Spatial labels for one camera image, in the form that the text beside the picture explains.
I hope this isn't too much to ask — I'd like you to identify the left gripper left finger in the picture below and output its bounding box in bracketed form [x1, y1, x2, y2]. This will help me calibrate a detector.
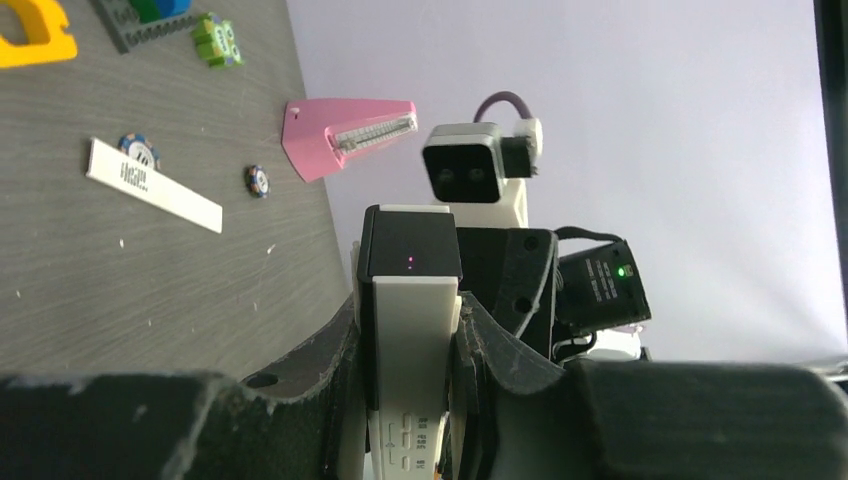
[1, 301, 361, 479]

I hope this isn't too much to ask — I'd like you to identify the pink metronome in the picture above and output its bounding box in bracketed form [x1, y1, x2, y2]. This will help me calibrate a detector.
[281, 98, 418, 183]

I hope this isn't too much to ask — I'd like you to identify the blue lego brick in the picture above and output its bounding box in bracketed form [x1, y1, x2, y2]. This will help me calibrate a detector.
[129, 0, 193, 24]

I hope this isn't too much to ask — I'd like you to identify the poker chip left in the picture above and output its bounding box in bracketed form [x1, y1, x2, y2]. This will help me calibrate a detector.
[118, 133, 161, 170]

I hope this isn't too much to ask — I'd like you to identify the white remote battery cover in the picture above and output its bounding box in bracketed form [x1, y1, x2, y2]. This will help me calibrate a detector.
[353, 205, 462, 479]

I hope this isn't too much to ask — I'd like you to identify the poker chip right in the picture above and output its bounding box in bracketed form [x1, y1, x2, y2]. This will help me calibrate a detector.
[245, 165, 270, 198]

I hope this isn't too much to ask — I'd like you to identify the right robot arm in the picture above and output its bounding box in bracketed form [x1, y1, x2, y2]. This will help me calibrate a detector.
[457, 226, 652, 363]

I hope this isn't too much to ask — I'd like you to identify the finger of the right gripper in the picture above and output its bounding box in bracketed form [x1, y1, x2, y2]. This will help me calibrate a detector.
[457, 227, 558, 359]

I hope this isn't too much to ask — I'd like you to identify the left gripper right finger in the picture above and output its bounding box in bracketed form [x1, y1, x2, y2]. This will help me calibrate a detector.
[450, 293, 847, 479]

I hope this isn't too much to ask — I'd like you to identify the yellow triangular frame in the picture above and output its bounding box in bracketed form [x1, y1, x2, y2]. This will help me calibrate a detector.
[1, 0, 78, 69]

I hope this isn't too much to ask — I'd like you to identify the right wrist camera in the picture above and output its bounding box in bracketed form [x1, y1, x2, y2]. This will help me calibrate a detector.
[422, 118, 543, 228]

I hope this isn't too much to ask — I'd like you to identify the poker chip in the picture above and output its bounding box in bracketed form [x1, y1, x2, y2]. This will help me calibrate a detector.
[245, 165, 270, 198]
[118, 133, 161, 170]

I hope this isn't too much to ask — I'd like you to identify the grey lego baseplate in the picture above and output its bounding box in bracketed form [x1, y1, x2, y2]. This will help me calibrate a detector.
[89, 0, 197, 54]

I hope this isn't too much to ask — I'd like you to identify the green monster toy cube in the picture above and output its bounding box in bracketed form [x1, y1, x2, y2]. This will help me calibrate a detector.
[191, 12, 243, 68]

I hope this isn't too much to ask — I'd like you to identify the long white remote lid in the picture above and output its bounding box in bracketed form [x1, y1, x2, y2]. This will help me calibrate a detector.
[86, 137, 223, 234]

